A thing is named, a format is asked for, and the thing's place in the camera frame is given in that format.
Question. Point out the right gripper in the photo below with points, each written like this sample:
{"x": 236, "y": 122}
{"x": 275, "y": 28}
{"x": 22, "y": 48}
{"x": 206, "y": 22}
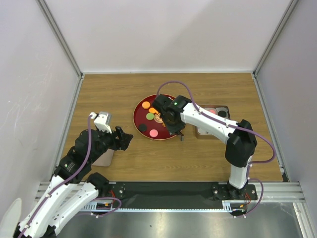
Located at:
{"x": 180, "y": 127}

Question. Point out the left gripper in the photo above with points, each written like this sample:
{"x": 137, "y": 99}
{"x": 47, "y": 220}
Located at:
{"x": 123, "y": 142}

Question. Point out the steel serving tongs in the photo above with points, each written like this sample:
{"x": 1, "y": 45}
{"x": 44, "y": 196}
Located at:
{"x": 182, "y": 137}

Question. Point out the green macaron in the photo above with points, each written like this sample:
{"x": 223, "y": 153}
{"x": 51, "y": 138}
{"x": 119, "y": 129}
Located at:
{"x": 150, "y": 116}

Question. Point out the gold tin lid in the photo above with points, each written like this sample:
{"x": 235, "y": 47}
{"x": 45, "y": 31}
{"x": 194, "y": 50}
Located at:
{"x": 105, "y": 159}

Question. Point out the black sandwich cookie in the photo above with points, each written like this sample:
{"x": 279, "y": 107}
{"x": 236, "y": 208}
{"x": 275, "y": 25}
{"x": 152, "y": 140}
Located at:
{"x": 222, "y": 113}
{"x": 142, "y": 127}

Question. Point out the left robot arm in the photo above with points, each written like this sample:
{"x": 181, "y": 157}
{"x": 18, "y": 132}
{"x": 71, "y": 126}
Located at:
{"x": 52, "y": 212}

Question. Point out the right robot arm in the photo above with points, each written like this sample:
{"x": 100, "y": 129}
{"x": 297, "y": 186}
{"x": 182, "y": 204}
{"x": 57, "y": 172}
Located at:
{"x": 237, "y": 136}

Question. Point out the round red tray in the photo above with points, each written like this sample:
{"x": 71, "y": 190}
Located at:
{"x": 139, "y": 117}

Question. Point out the orange fish cookie left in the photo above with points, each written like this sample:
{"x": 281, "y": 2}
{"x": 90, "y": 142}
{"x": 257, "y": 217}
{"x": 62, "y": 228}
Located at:
{"x": 153, "y": 111}

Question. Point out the orange sandwich biscuit left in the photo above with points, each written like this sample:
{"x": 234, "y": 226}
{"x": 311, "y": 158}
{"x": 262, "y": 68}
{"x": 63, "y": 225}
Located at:
{"x": 146, "y": 105}

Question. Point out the gold cookie tin box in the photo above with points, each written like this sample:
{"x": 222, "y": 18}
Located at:
{"x": 201, "y": 134}

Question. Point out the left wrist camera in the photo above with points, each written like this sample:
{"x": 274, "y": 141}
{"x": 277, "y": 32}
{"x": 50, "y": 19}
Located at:
{"x": 102, "y": 122}

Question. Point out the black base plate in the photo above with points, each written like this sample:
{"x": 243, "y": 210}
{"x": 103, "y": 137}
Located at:
{"x": 177, "y": 194}

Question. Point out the grey cable duct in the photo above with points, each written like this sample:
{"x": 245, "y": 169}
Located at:
{"x": 101, "y": 207}

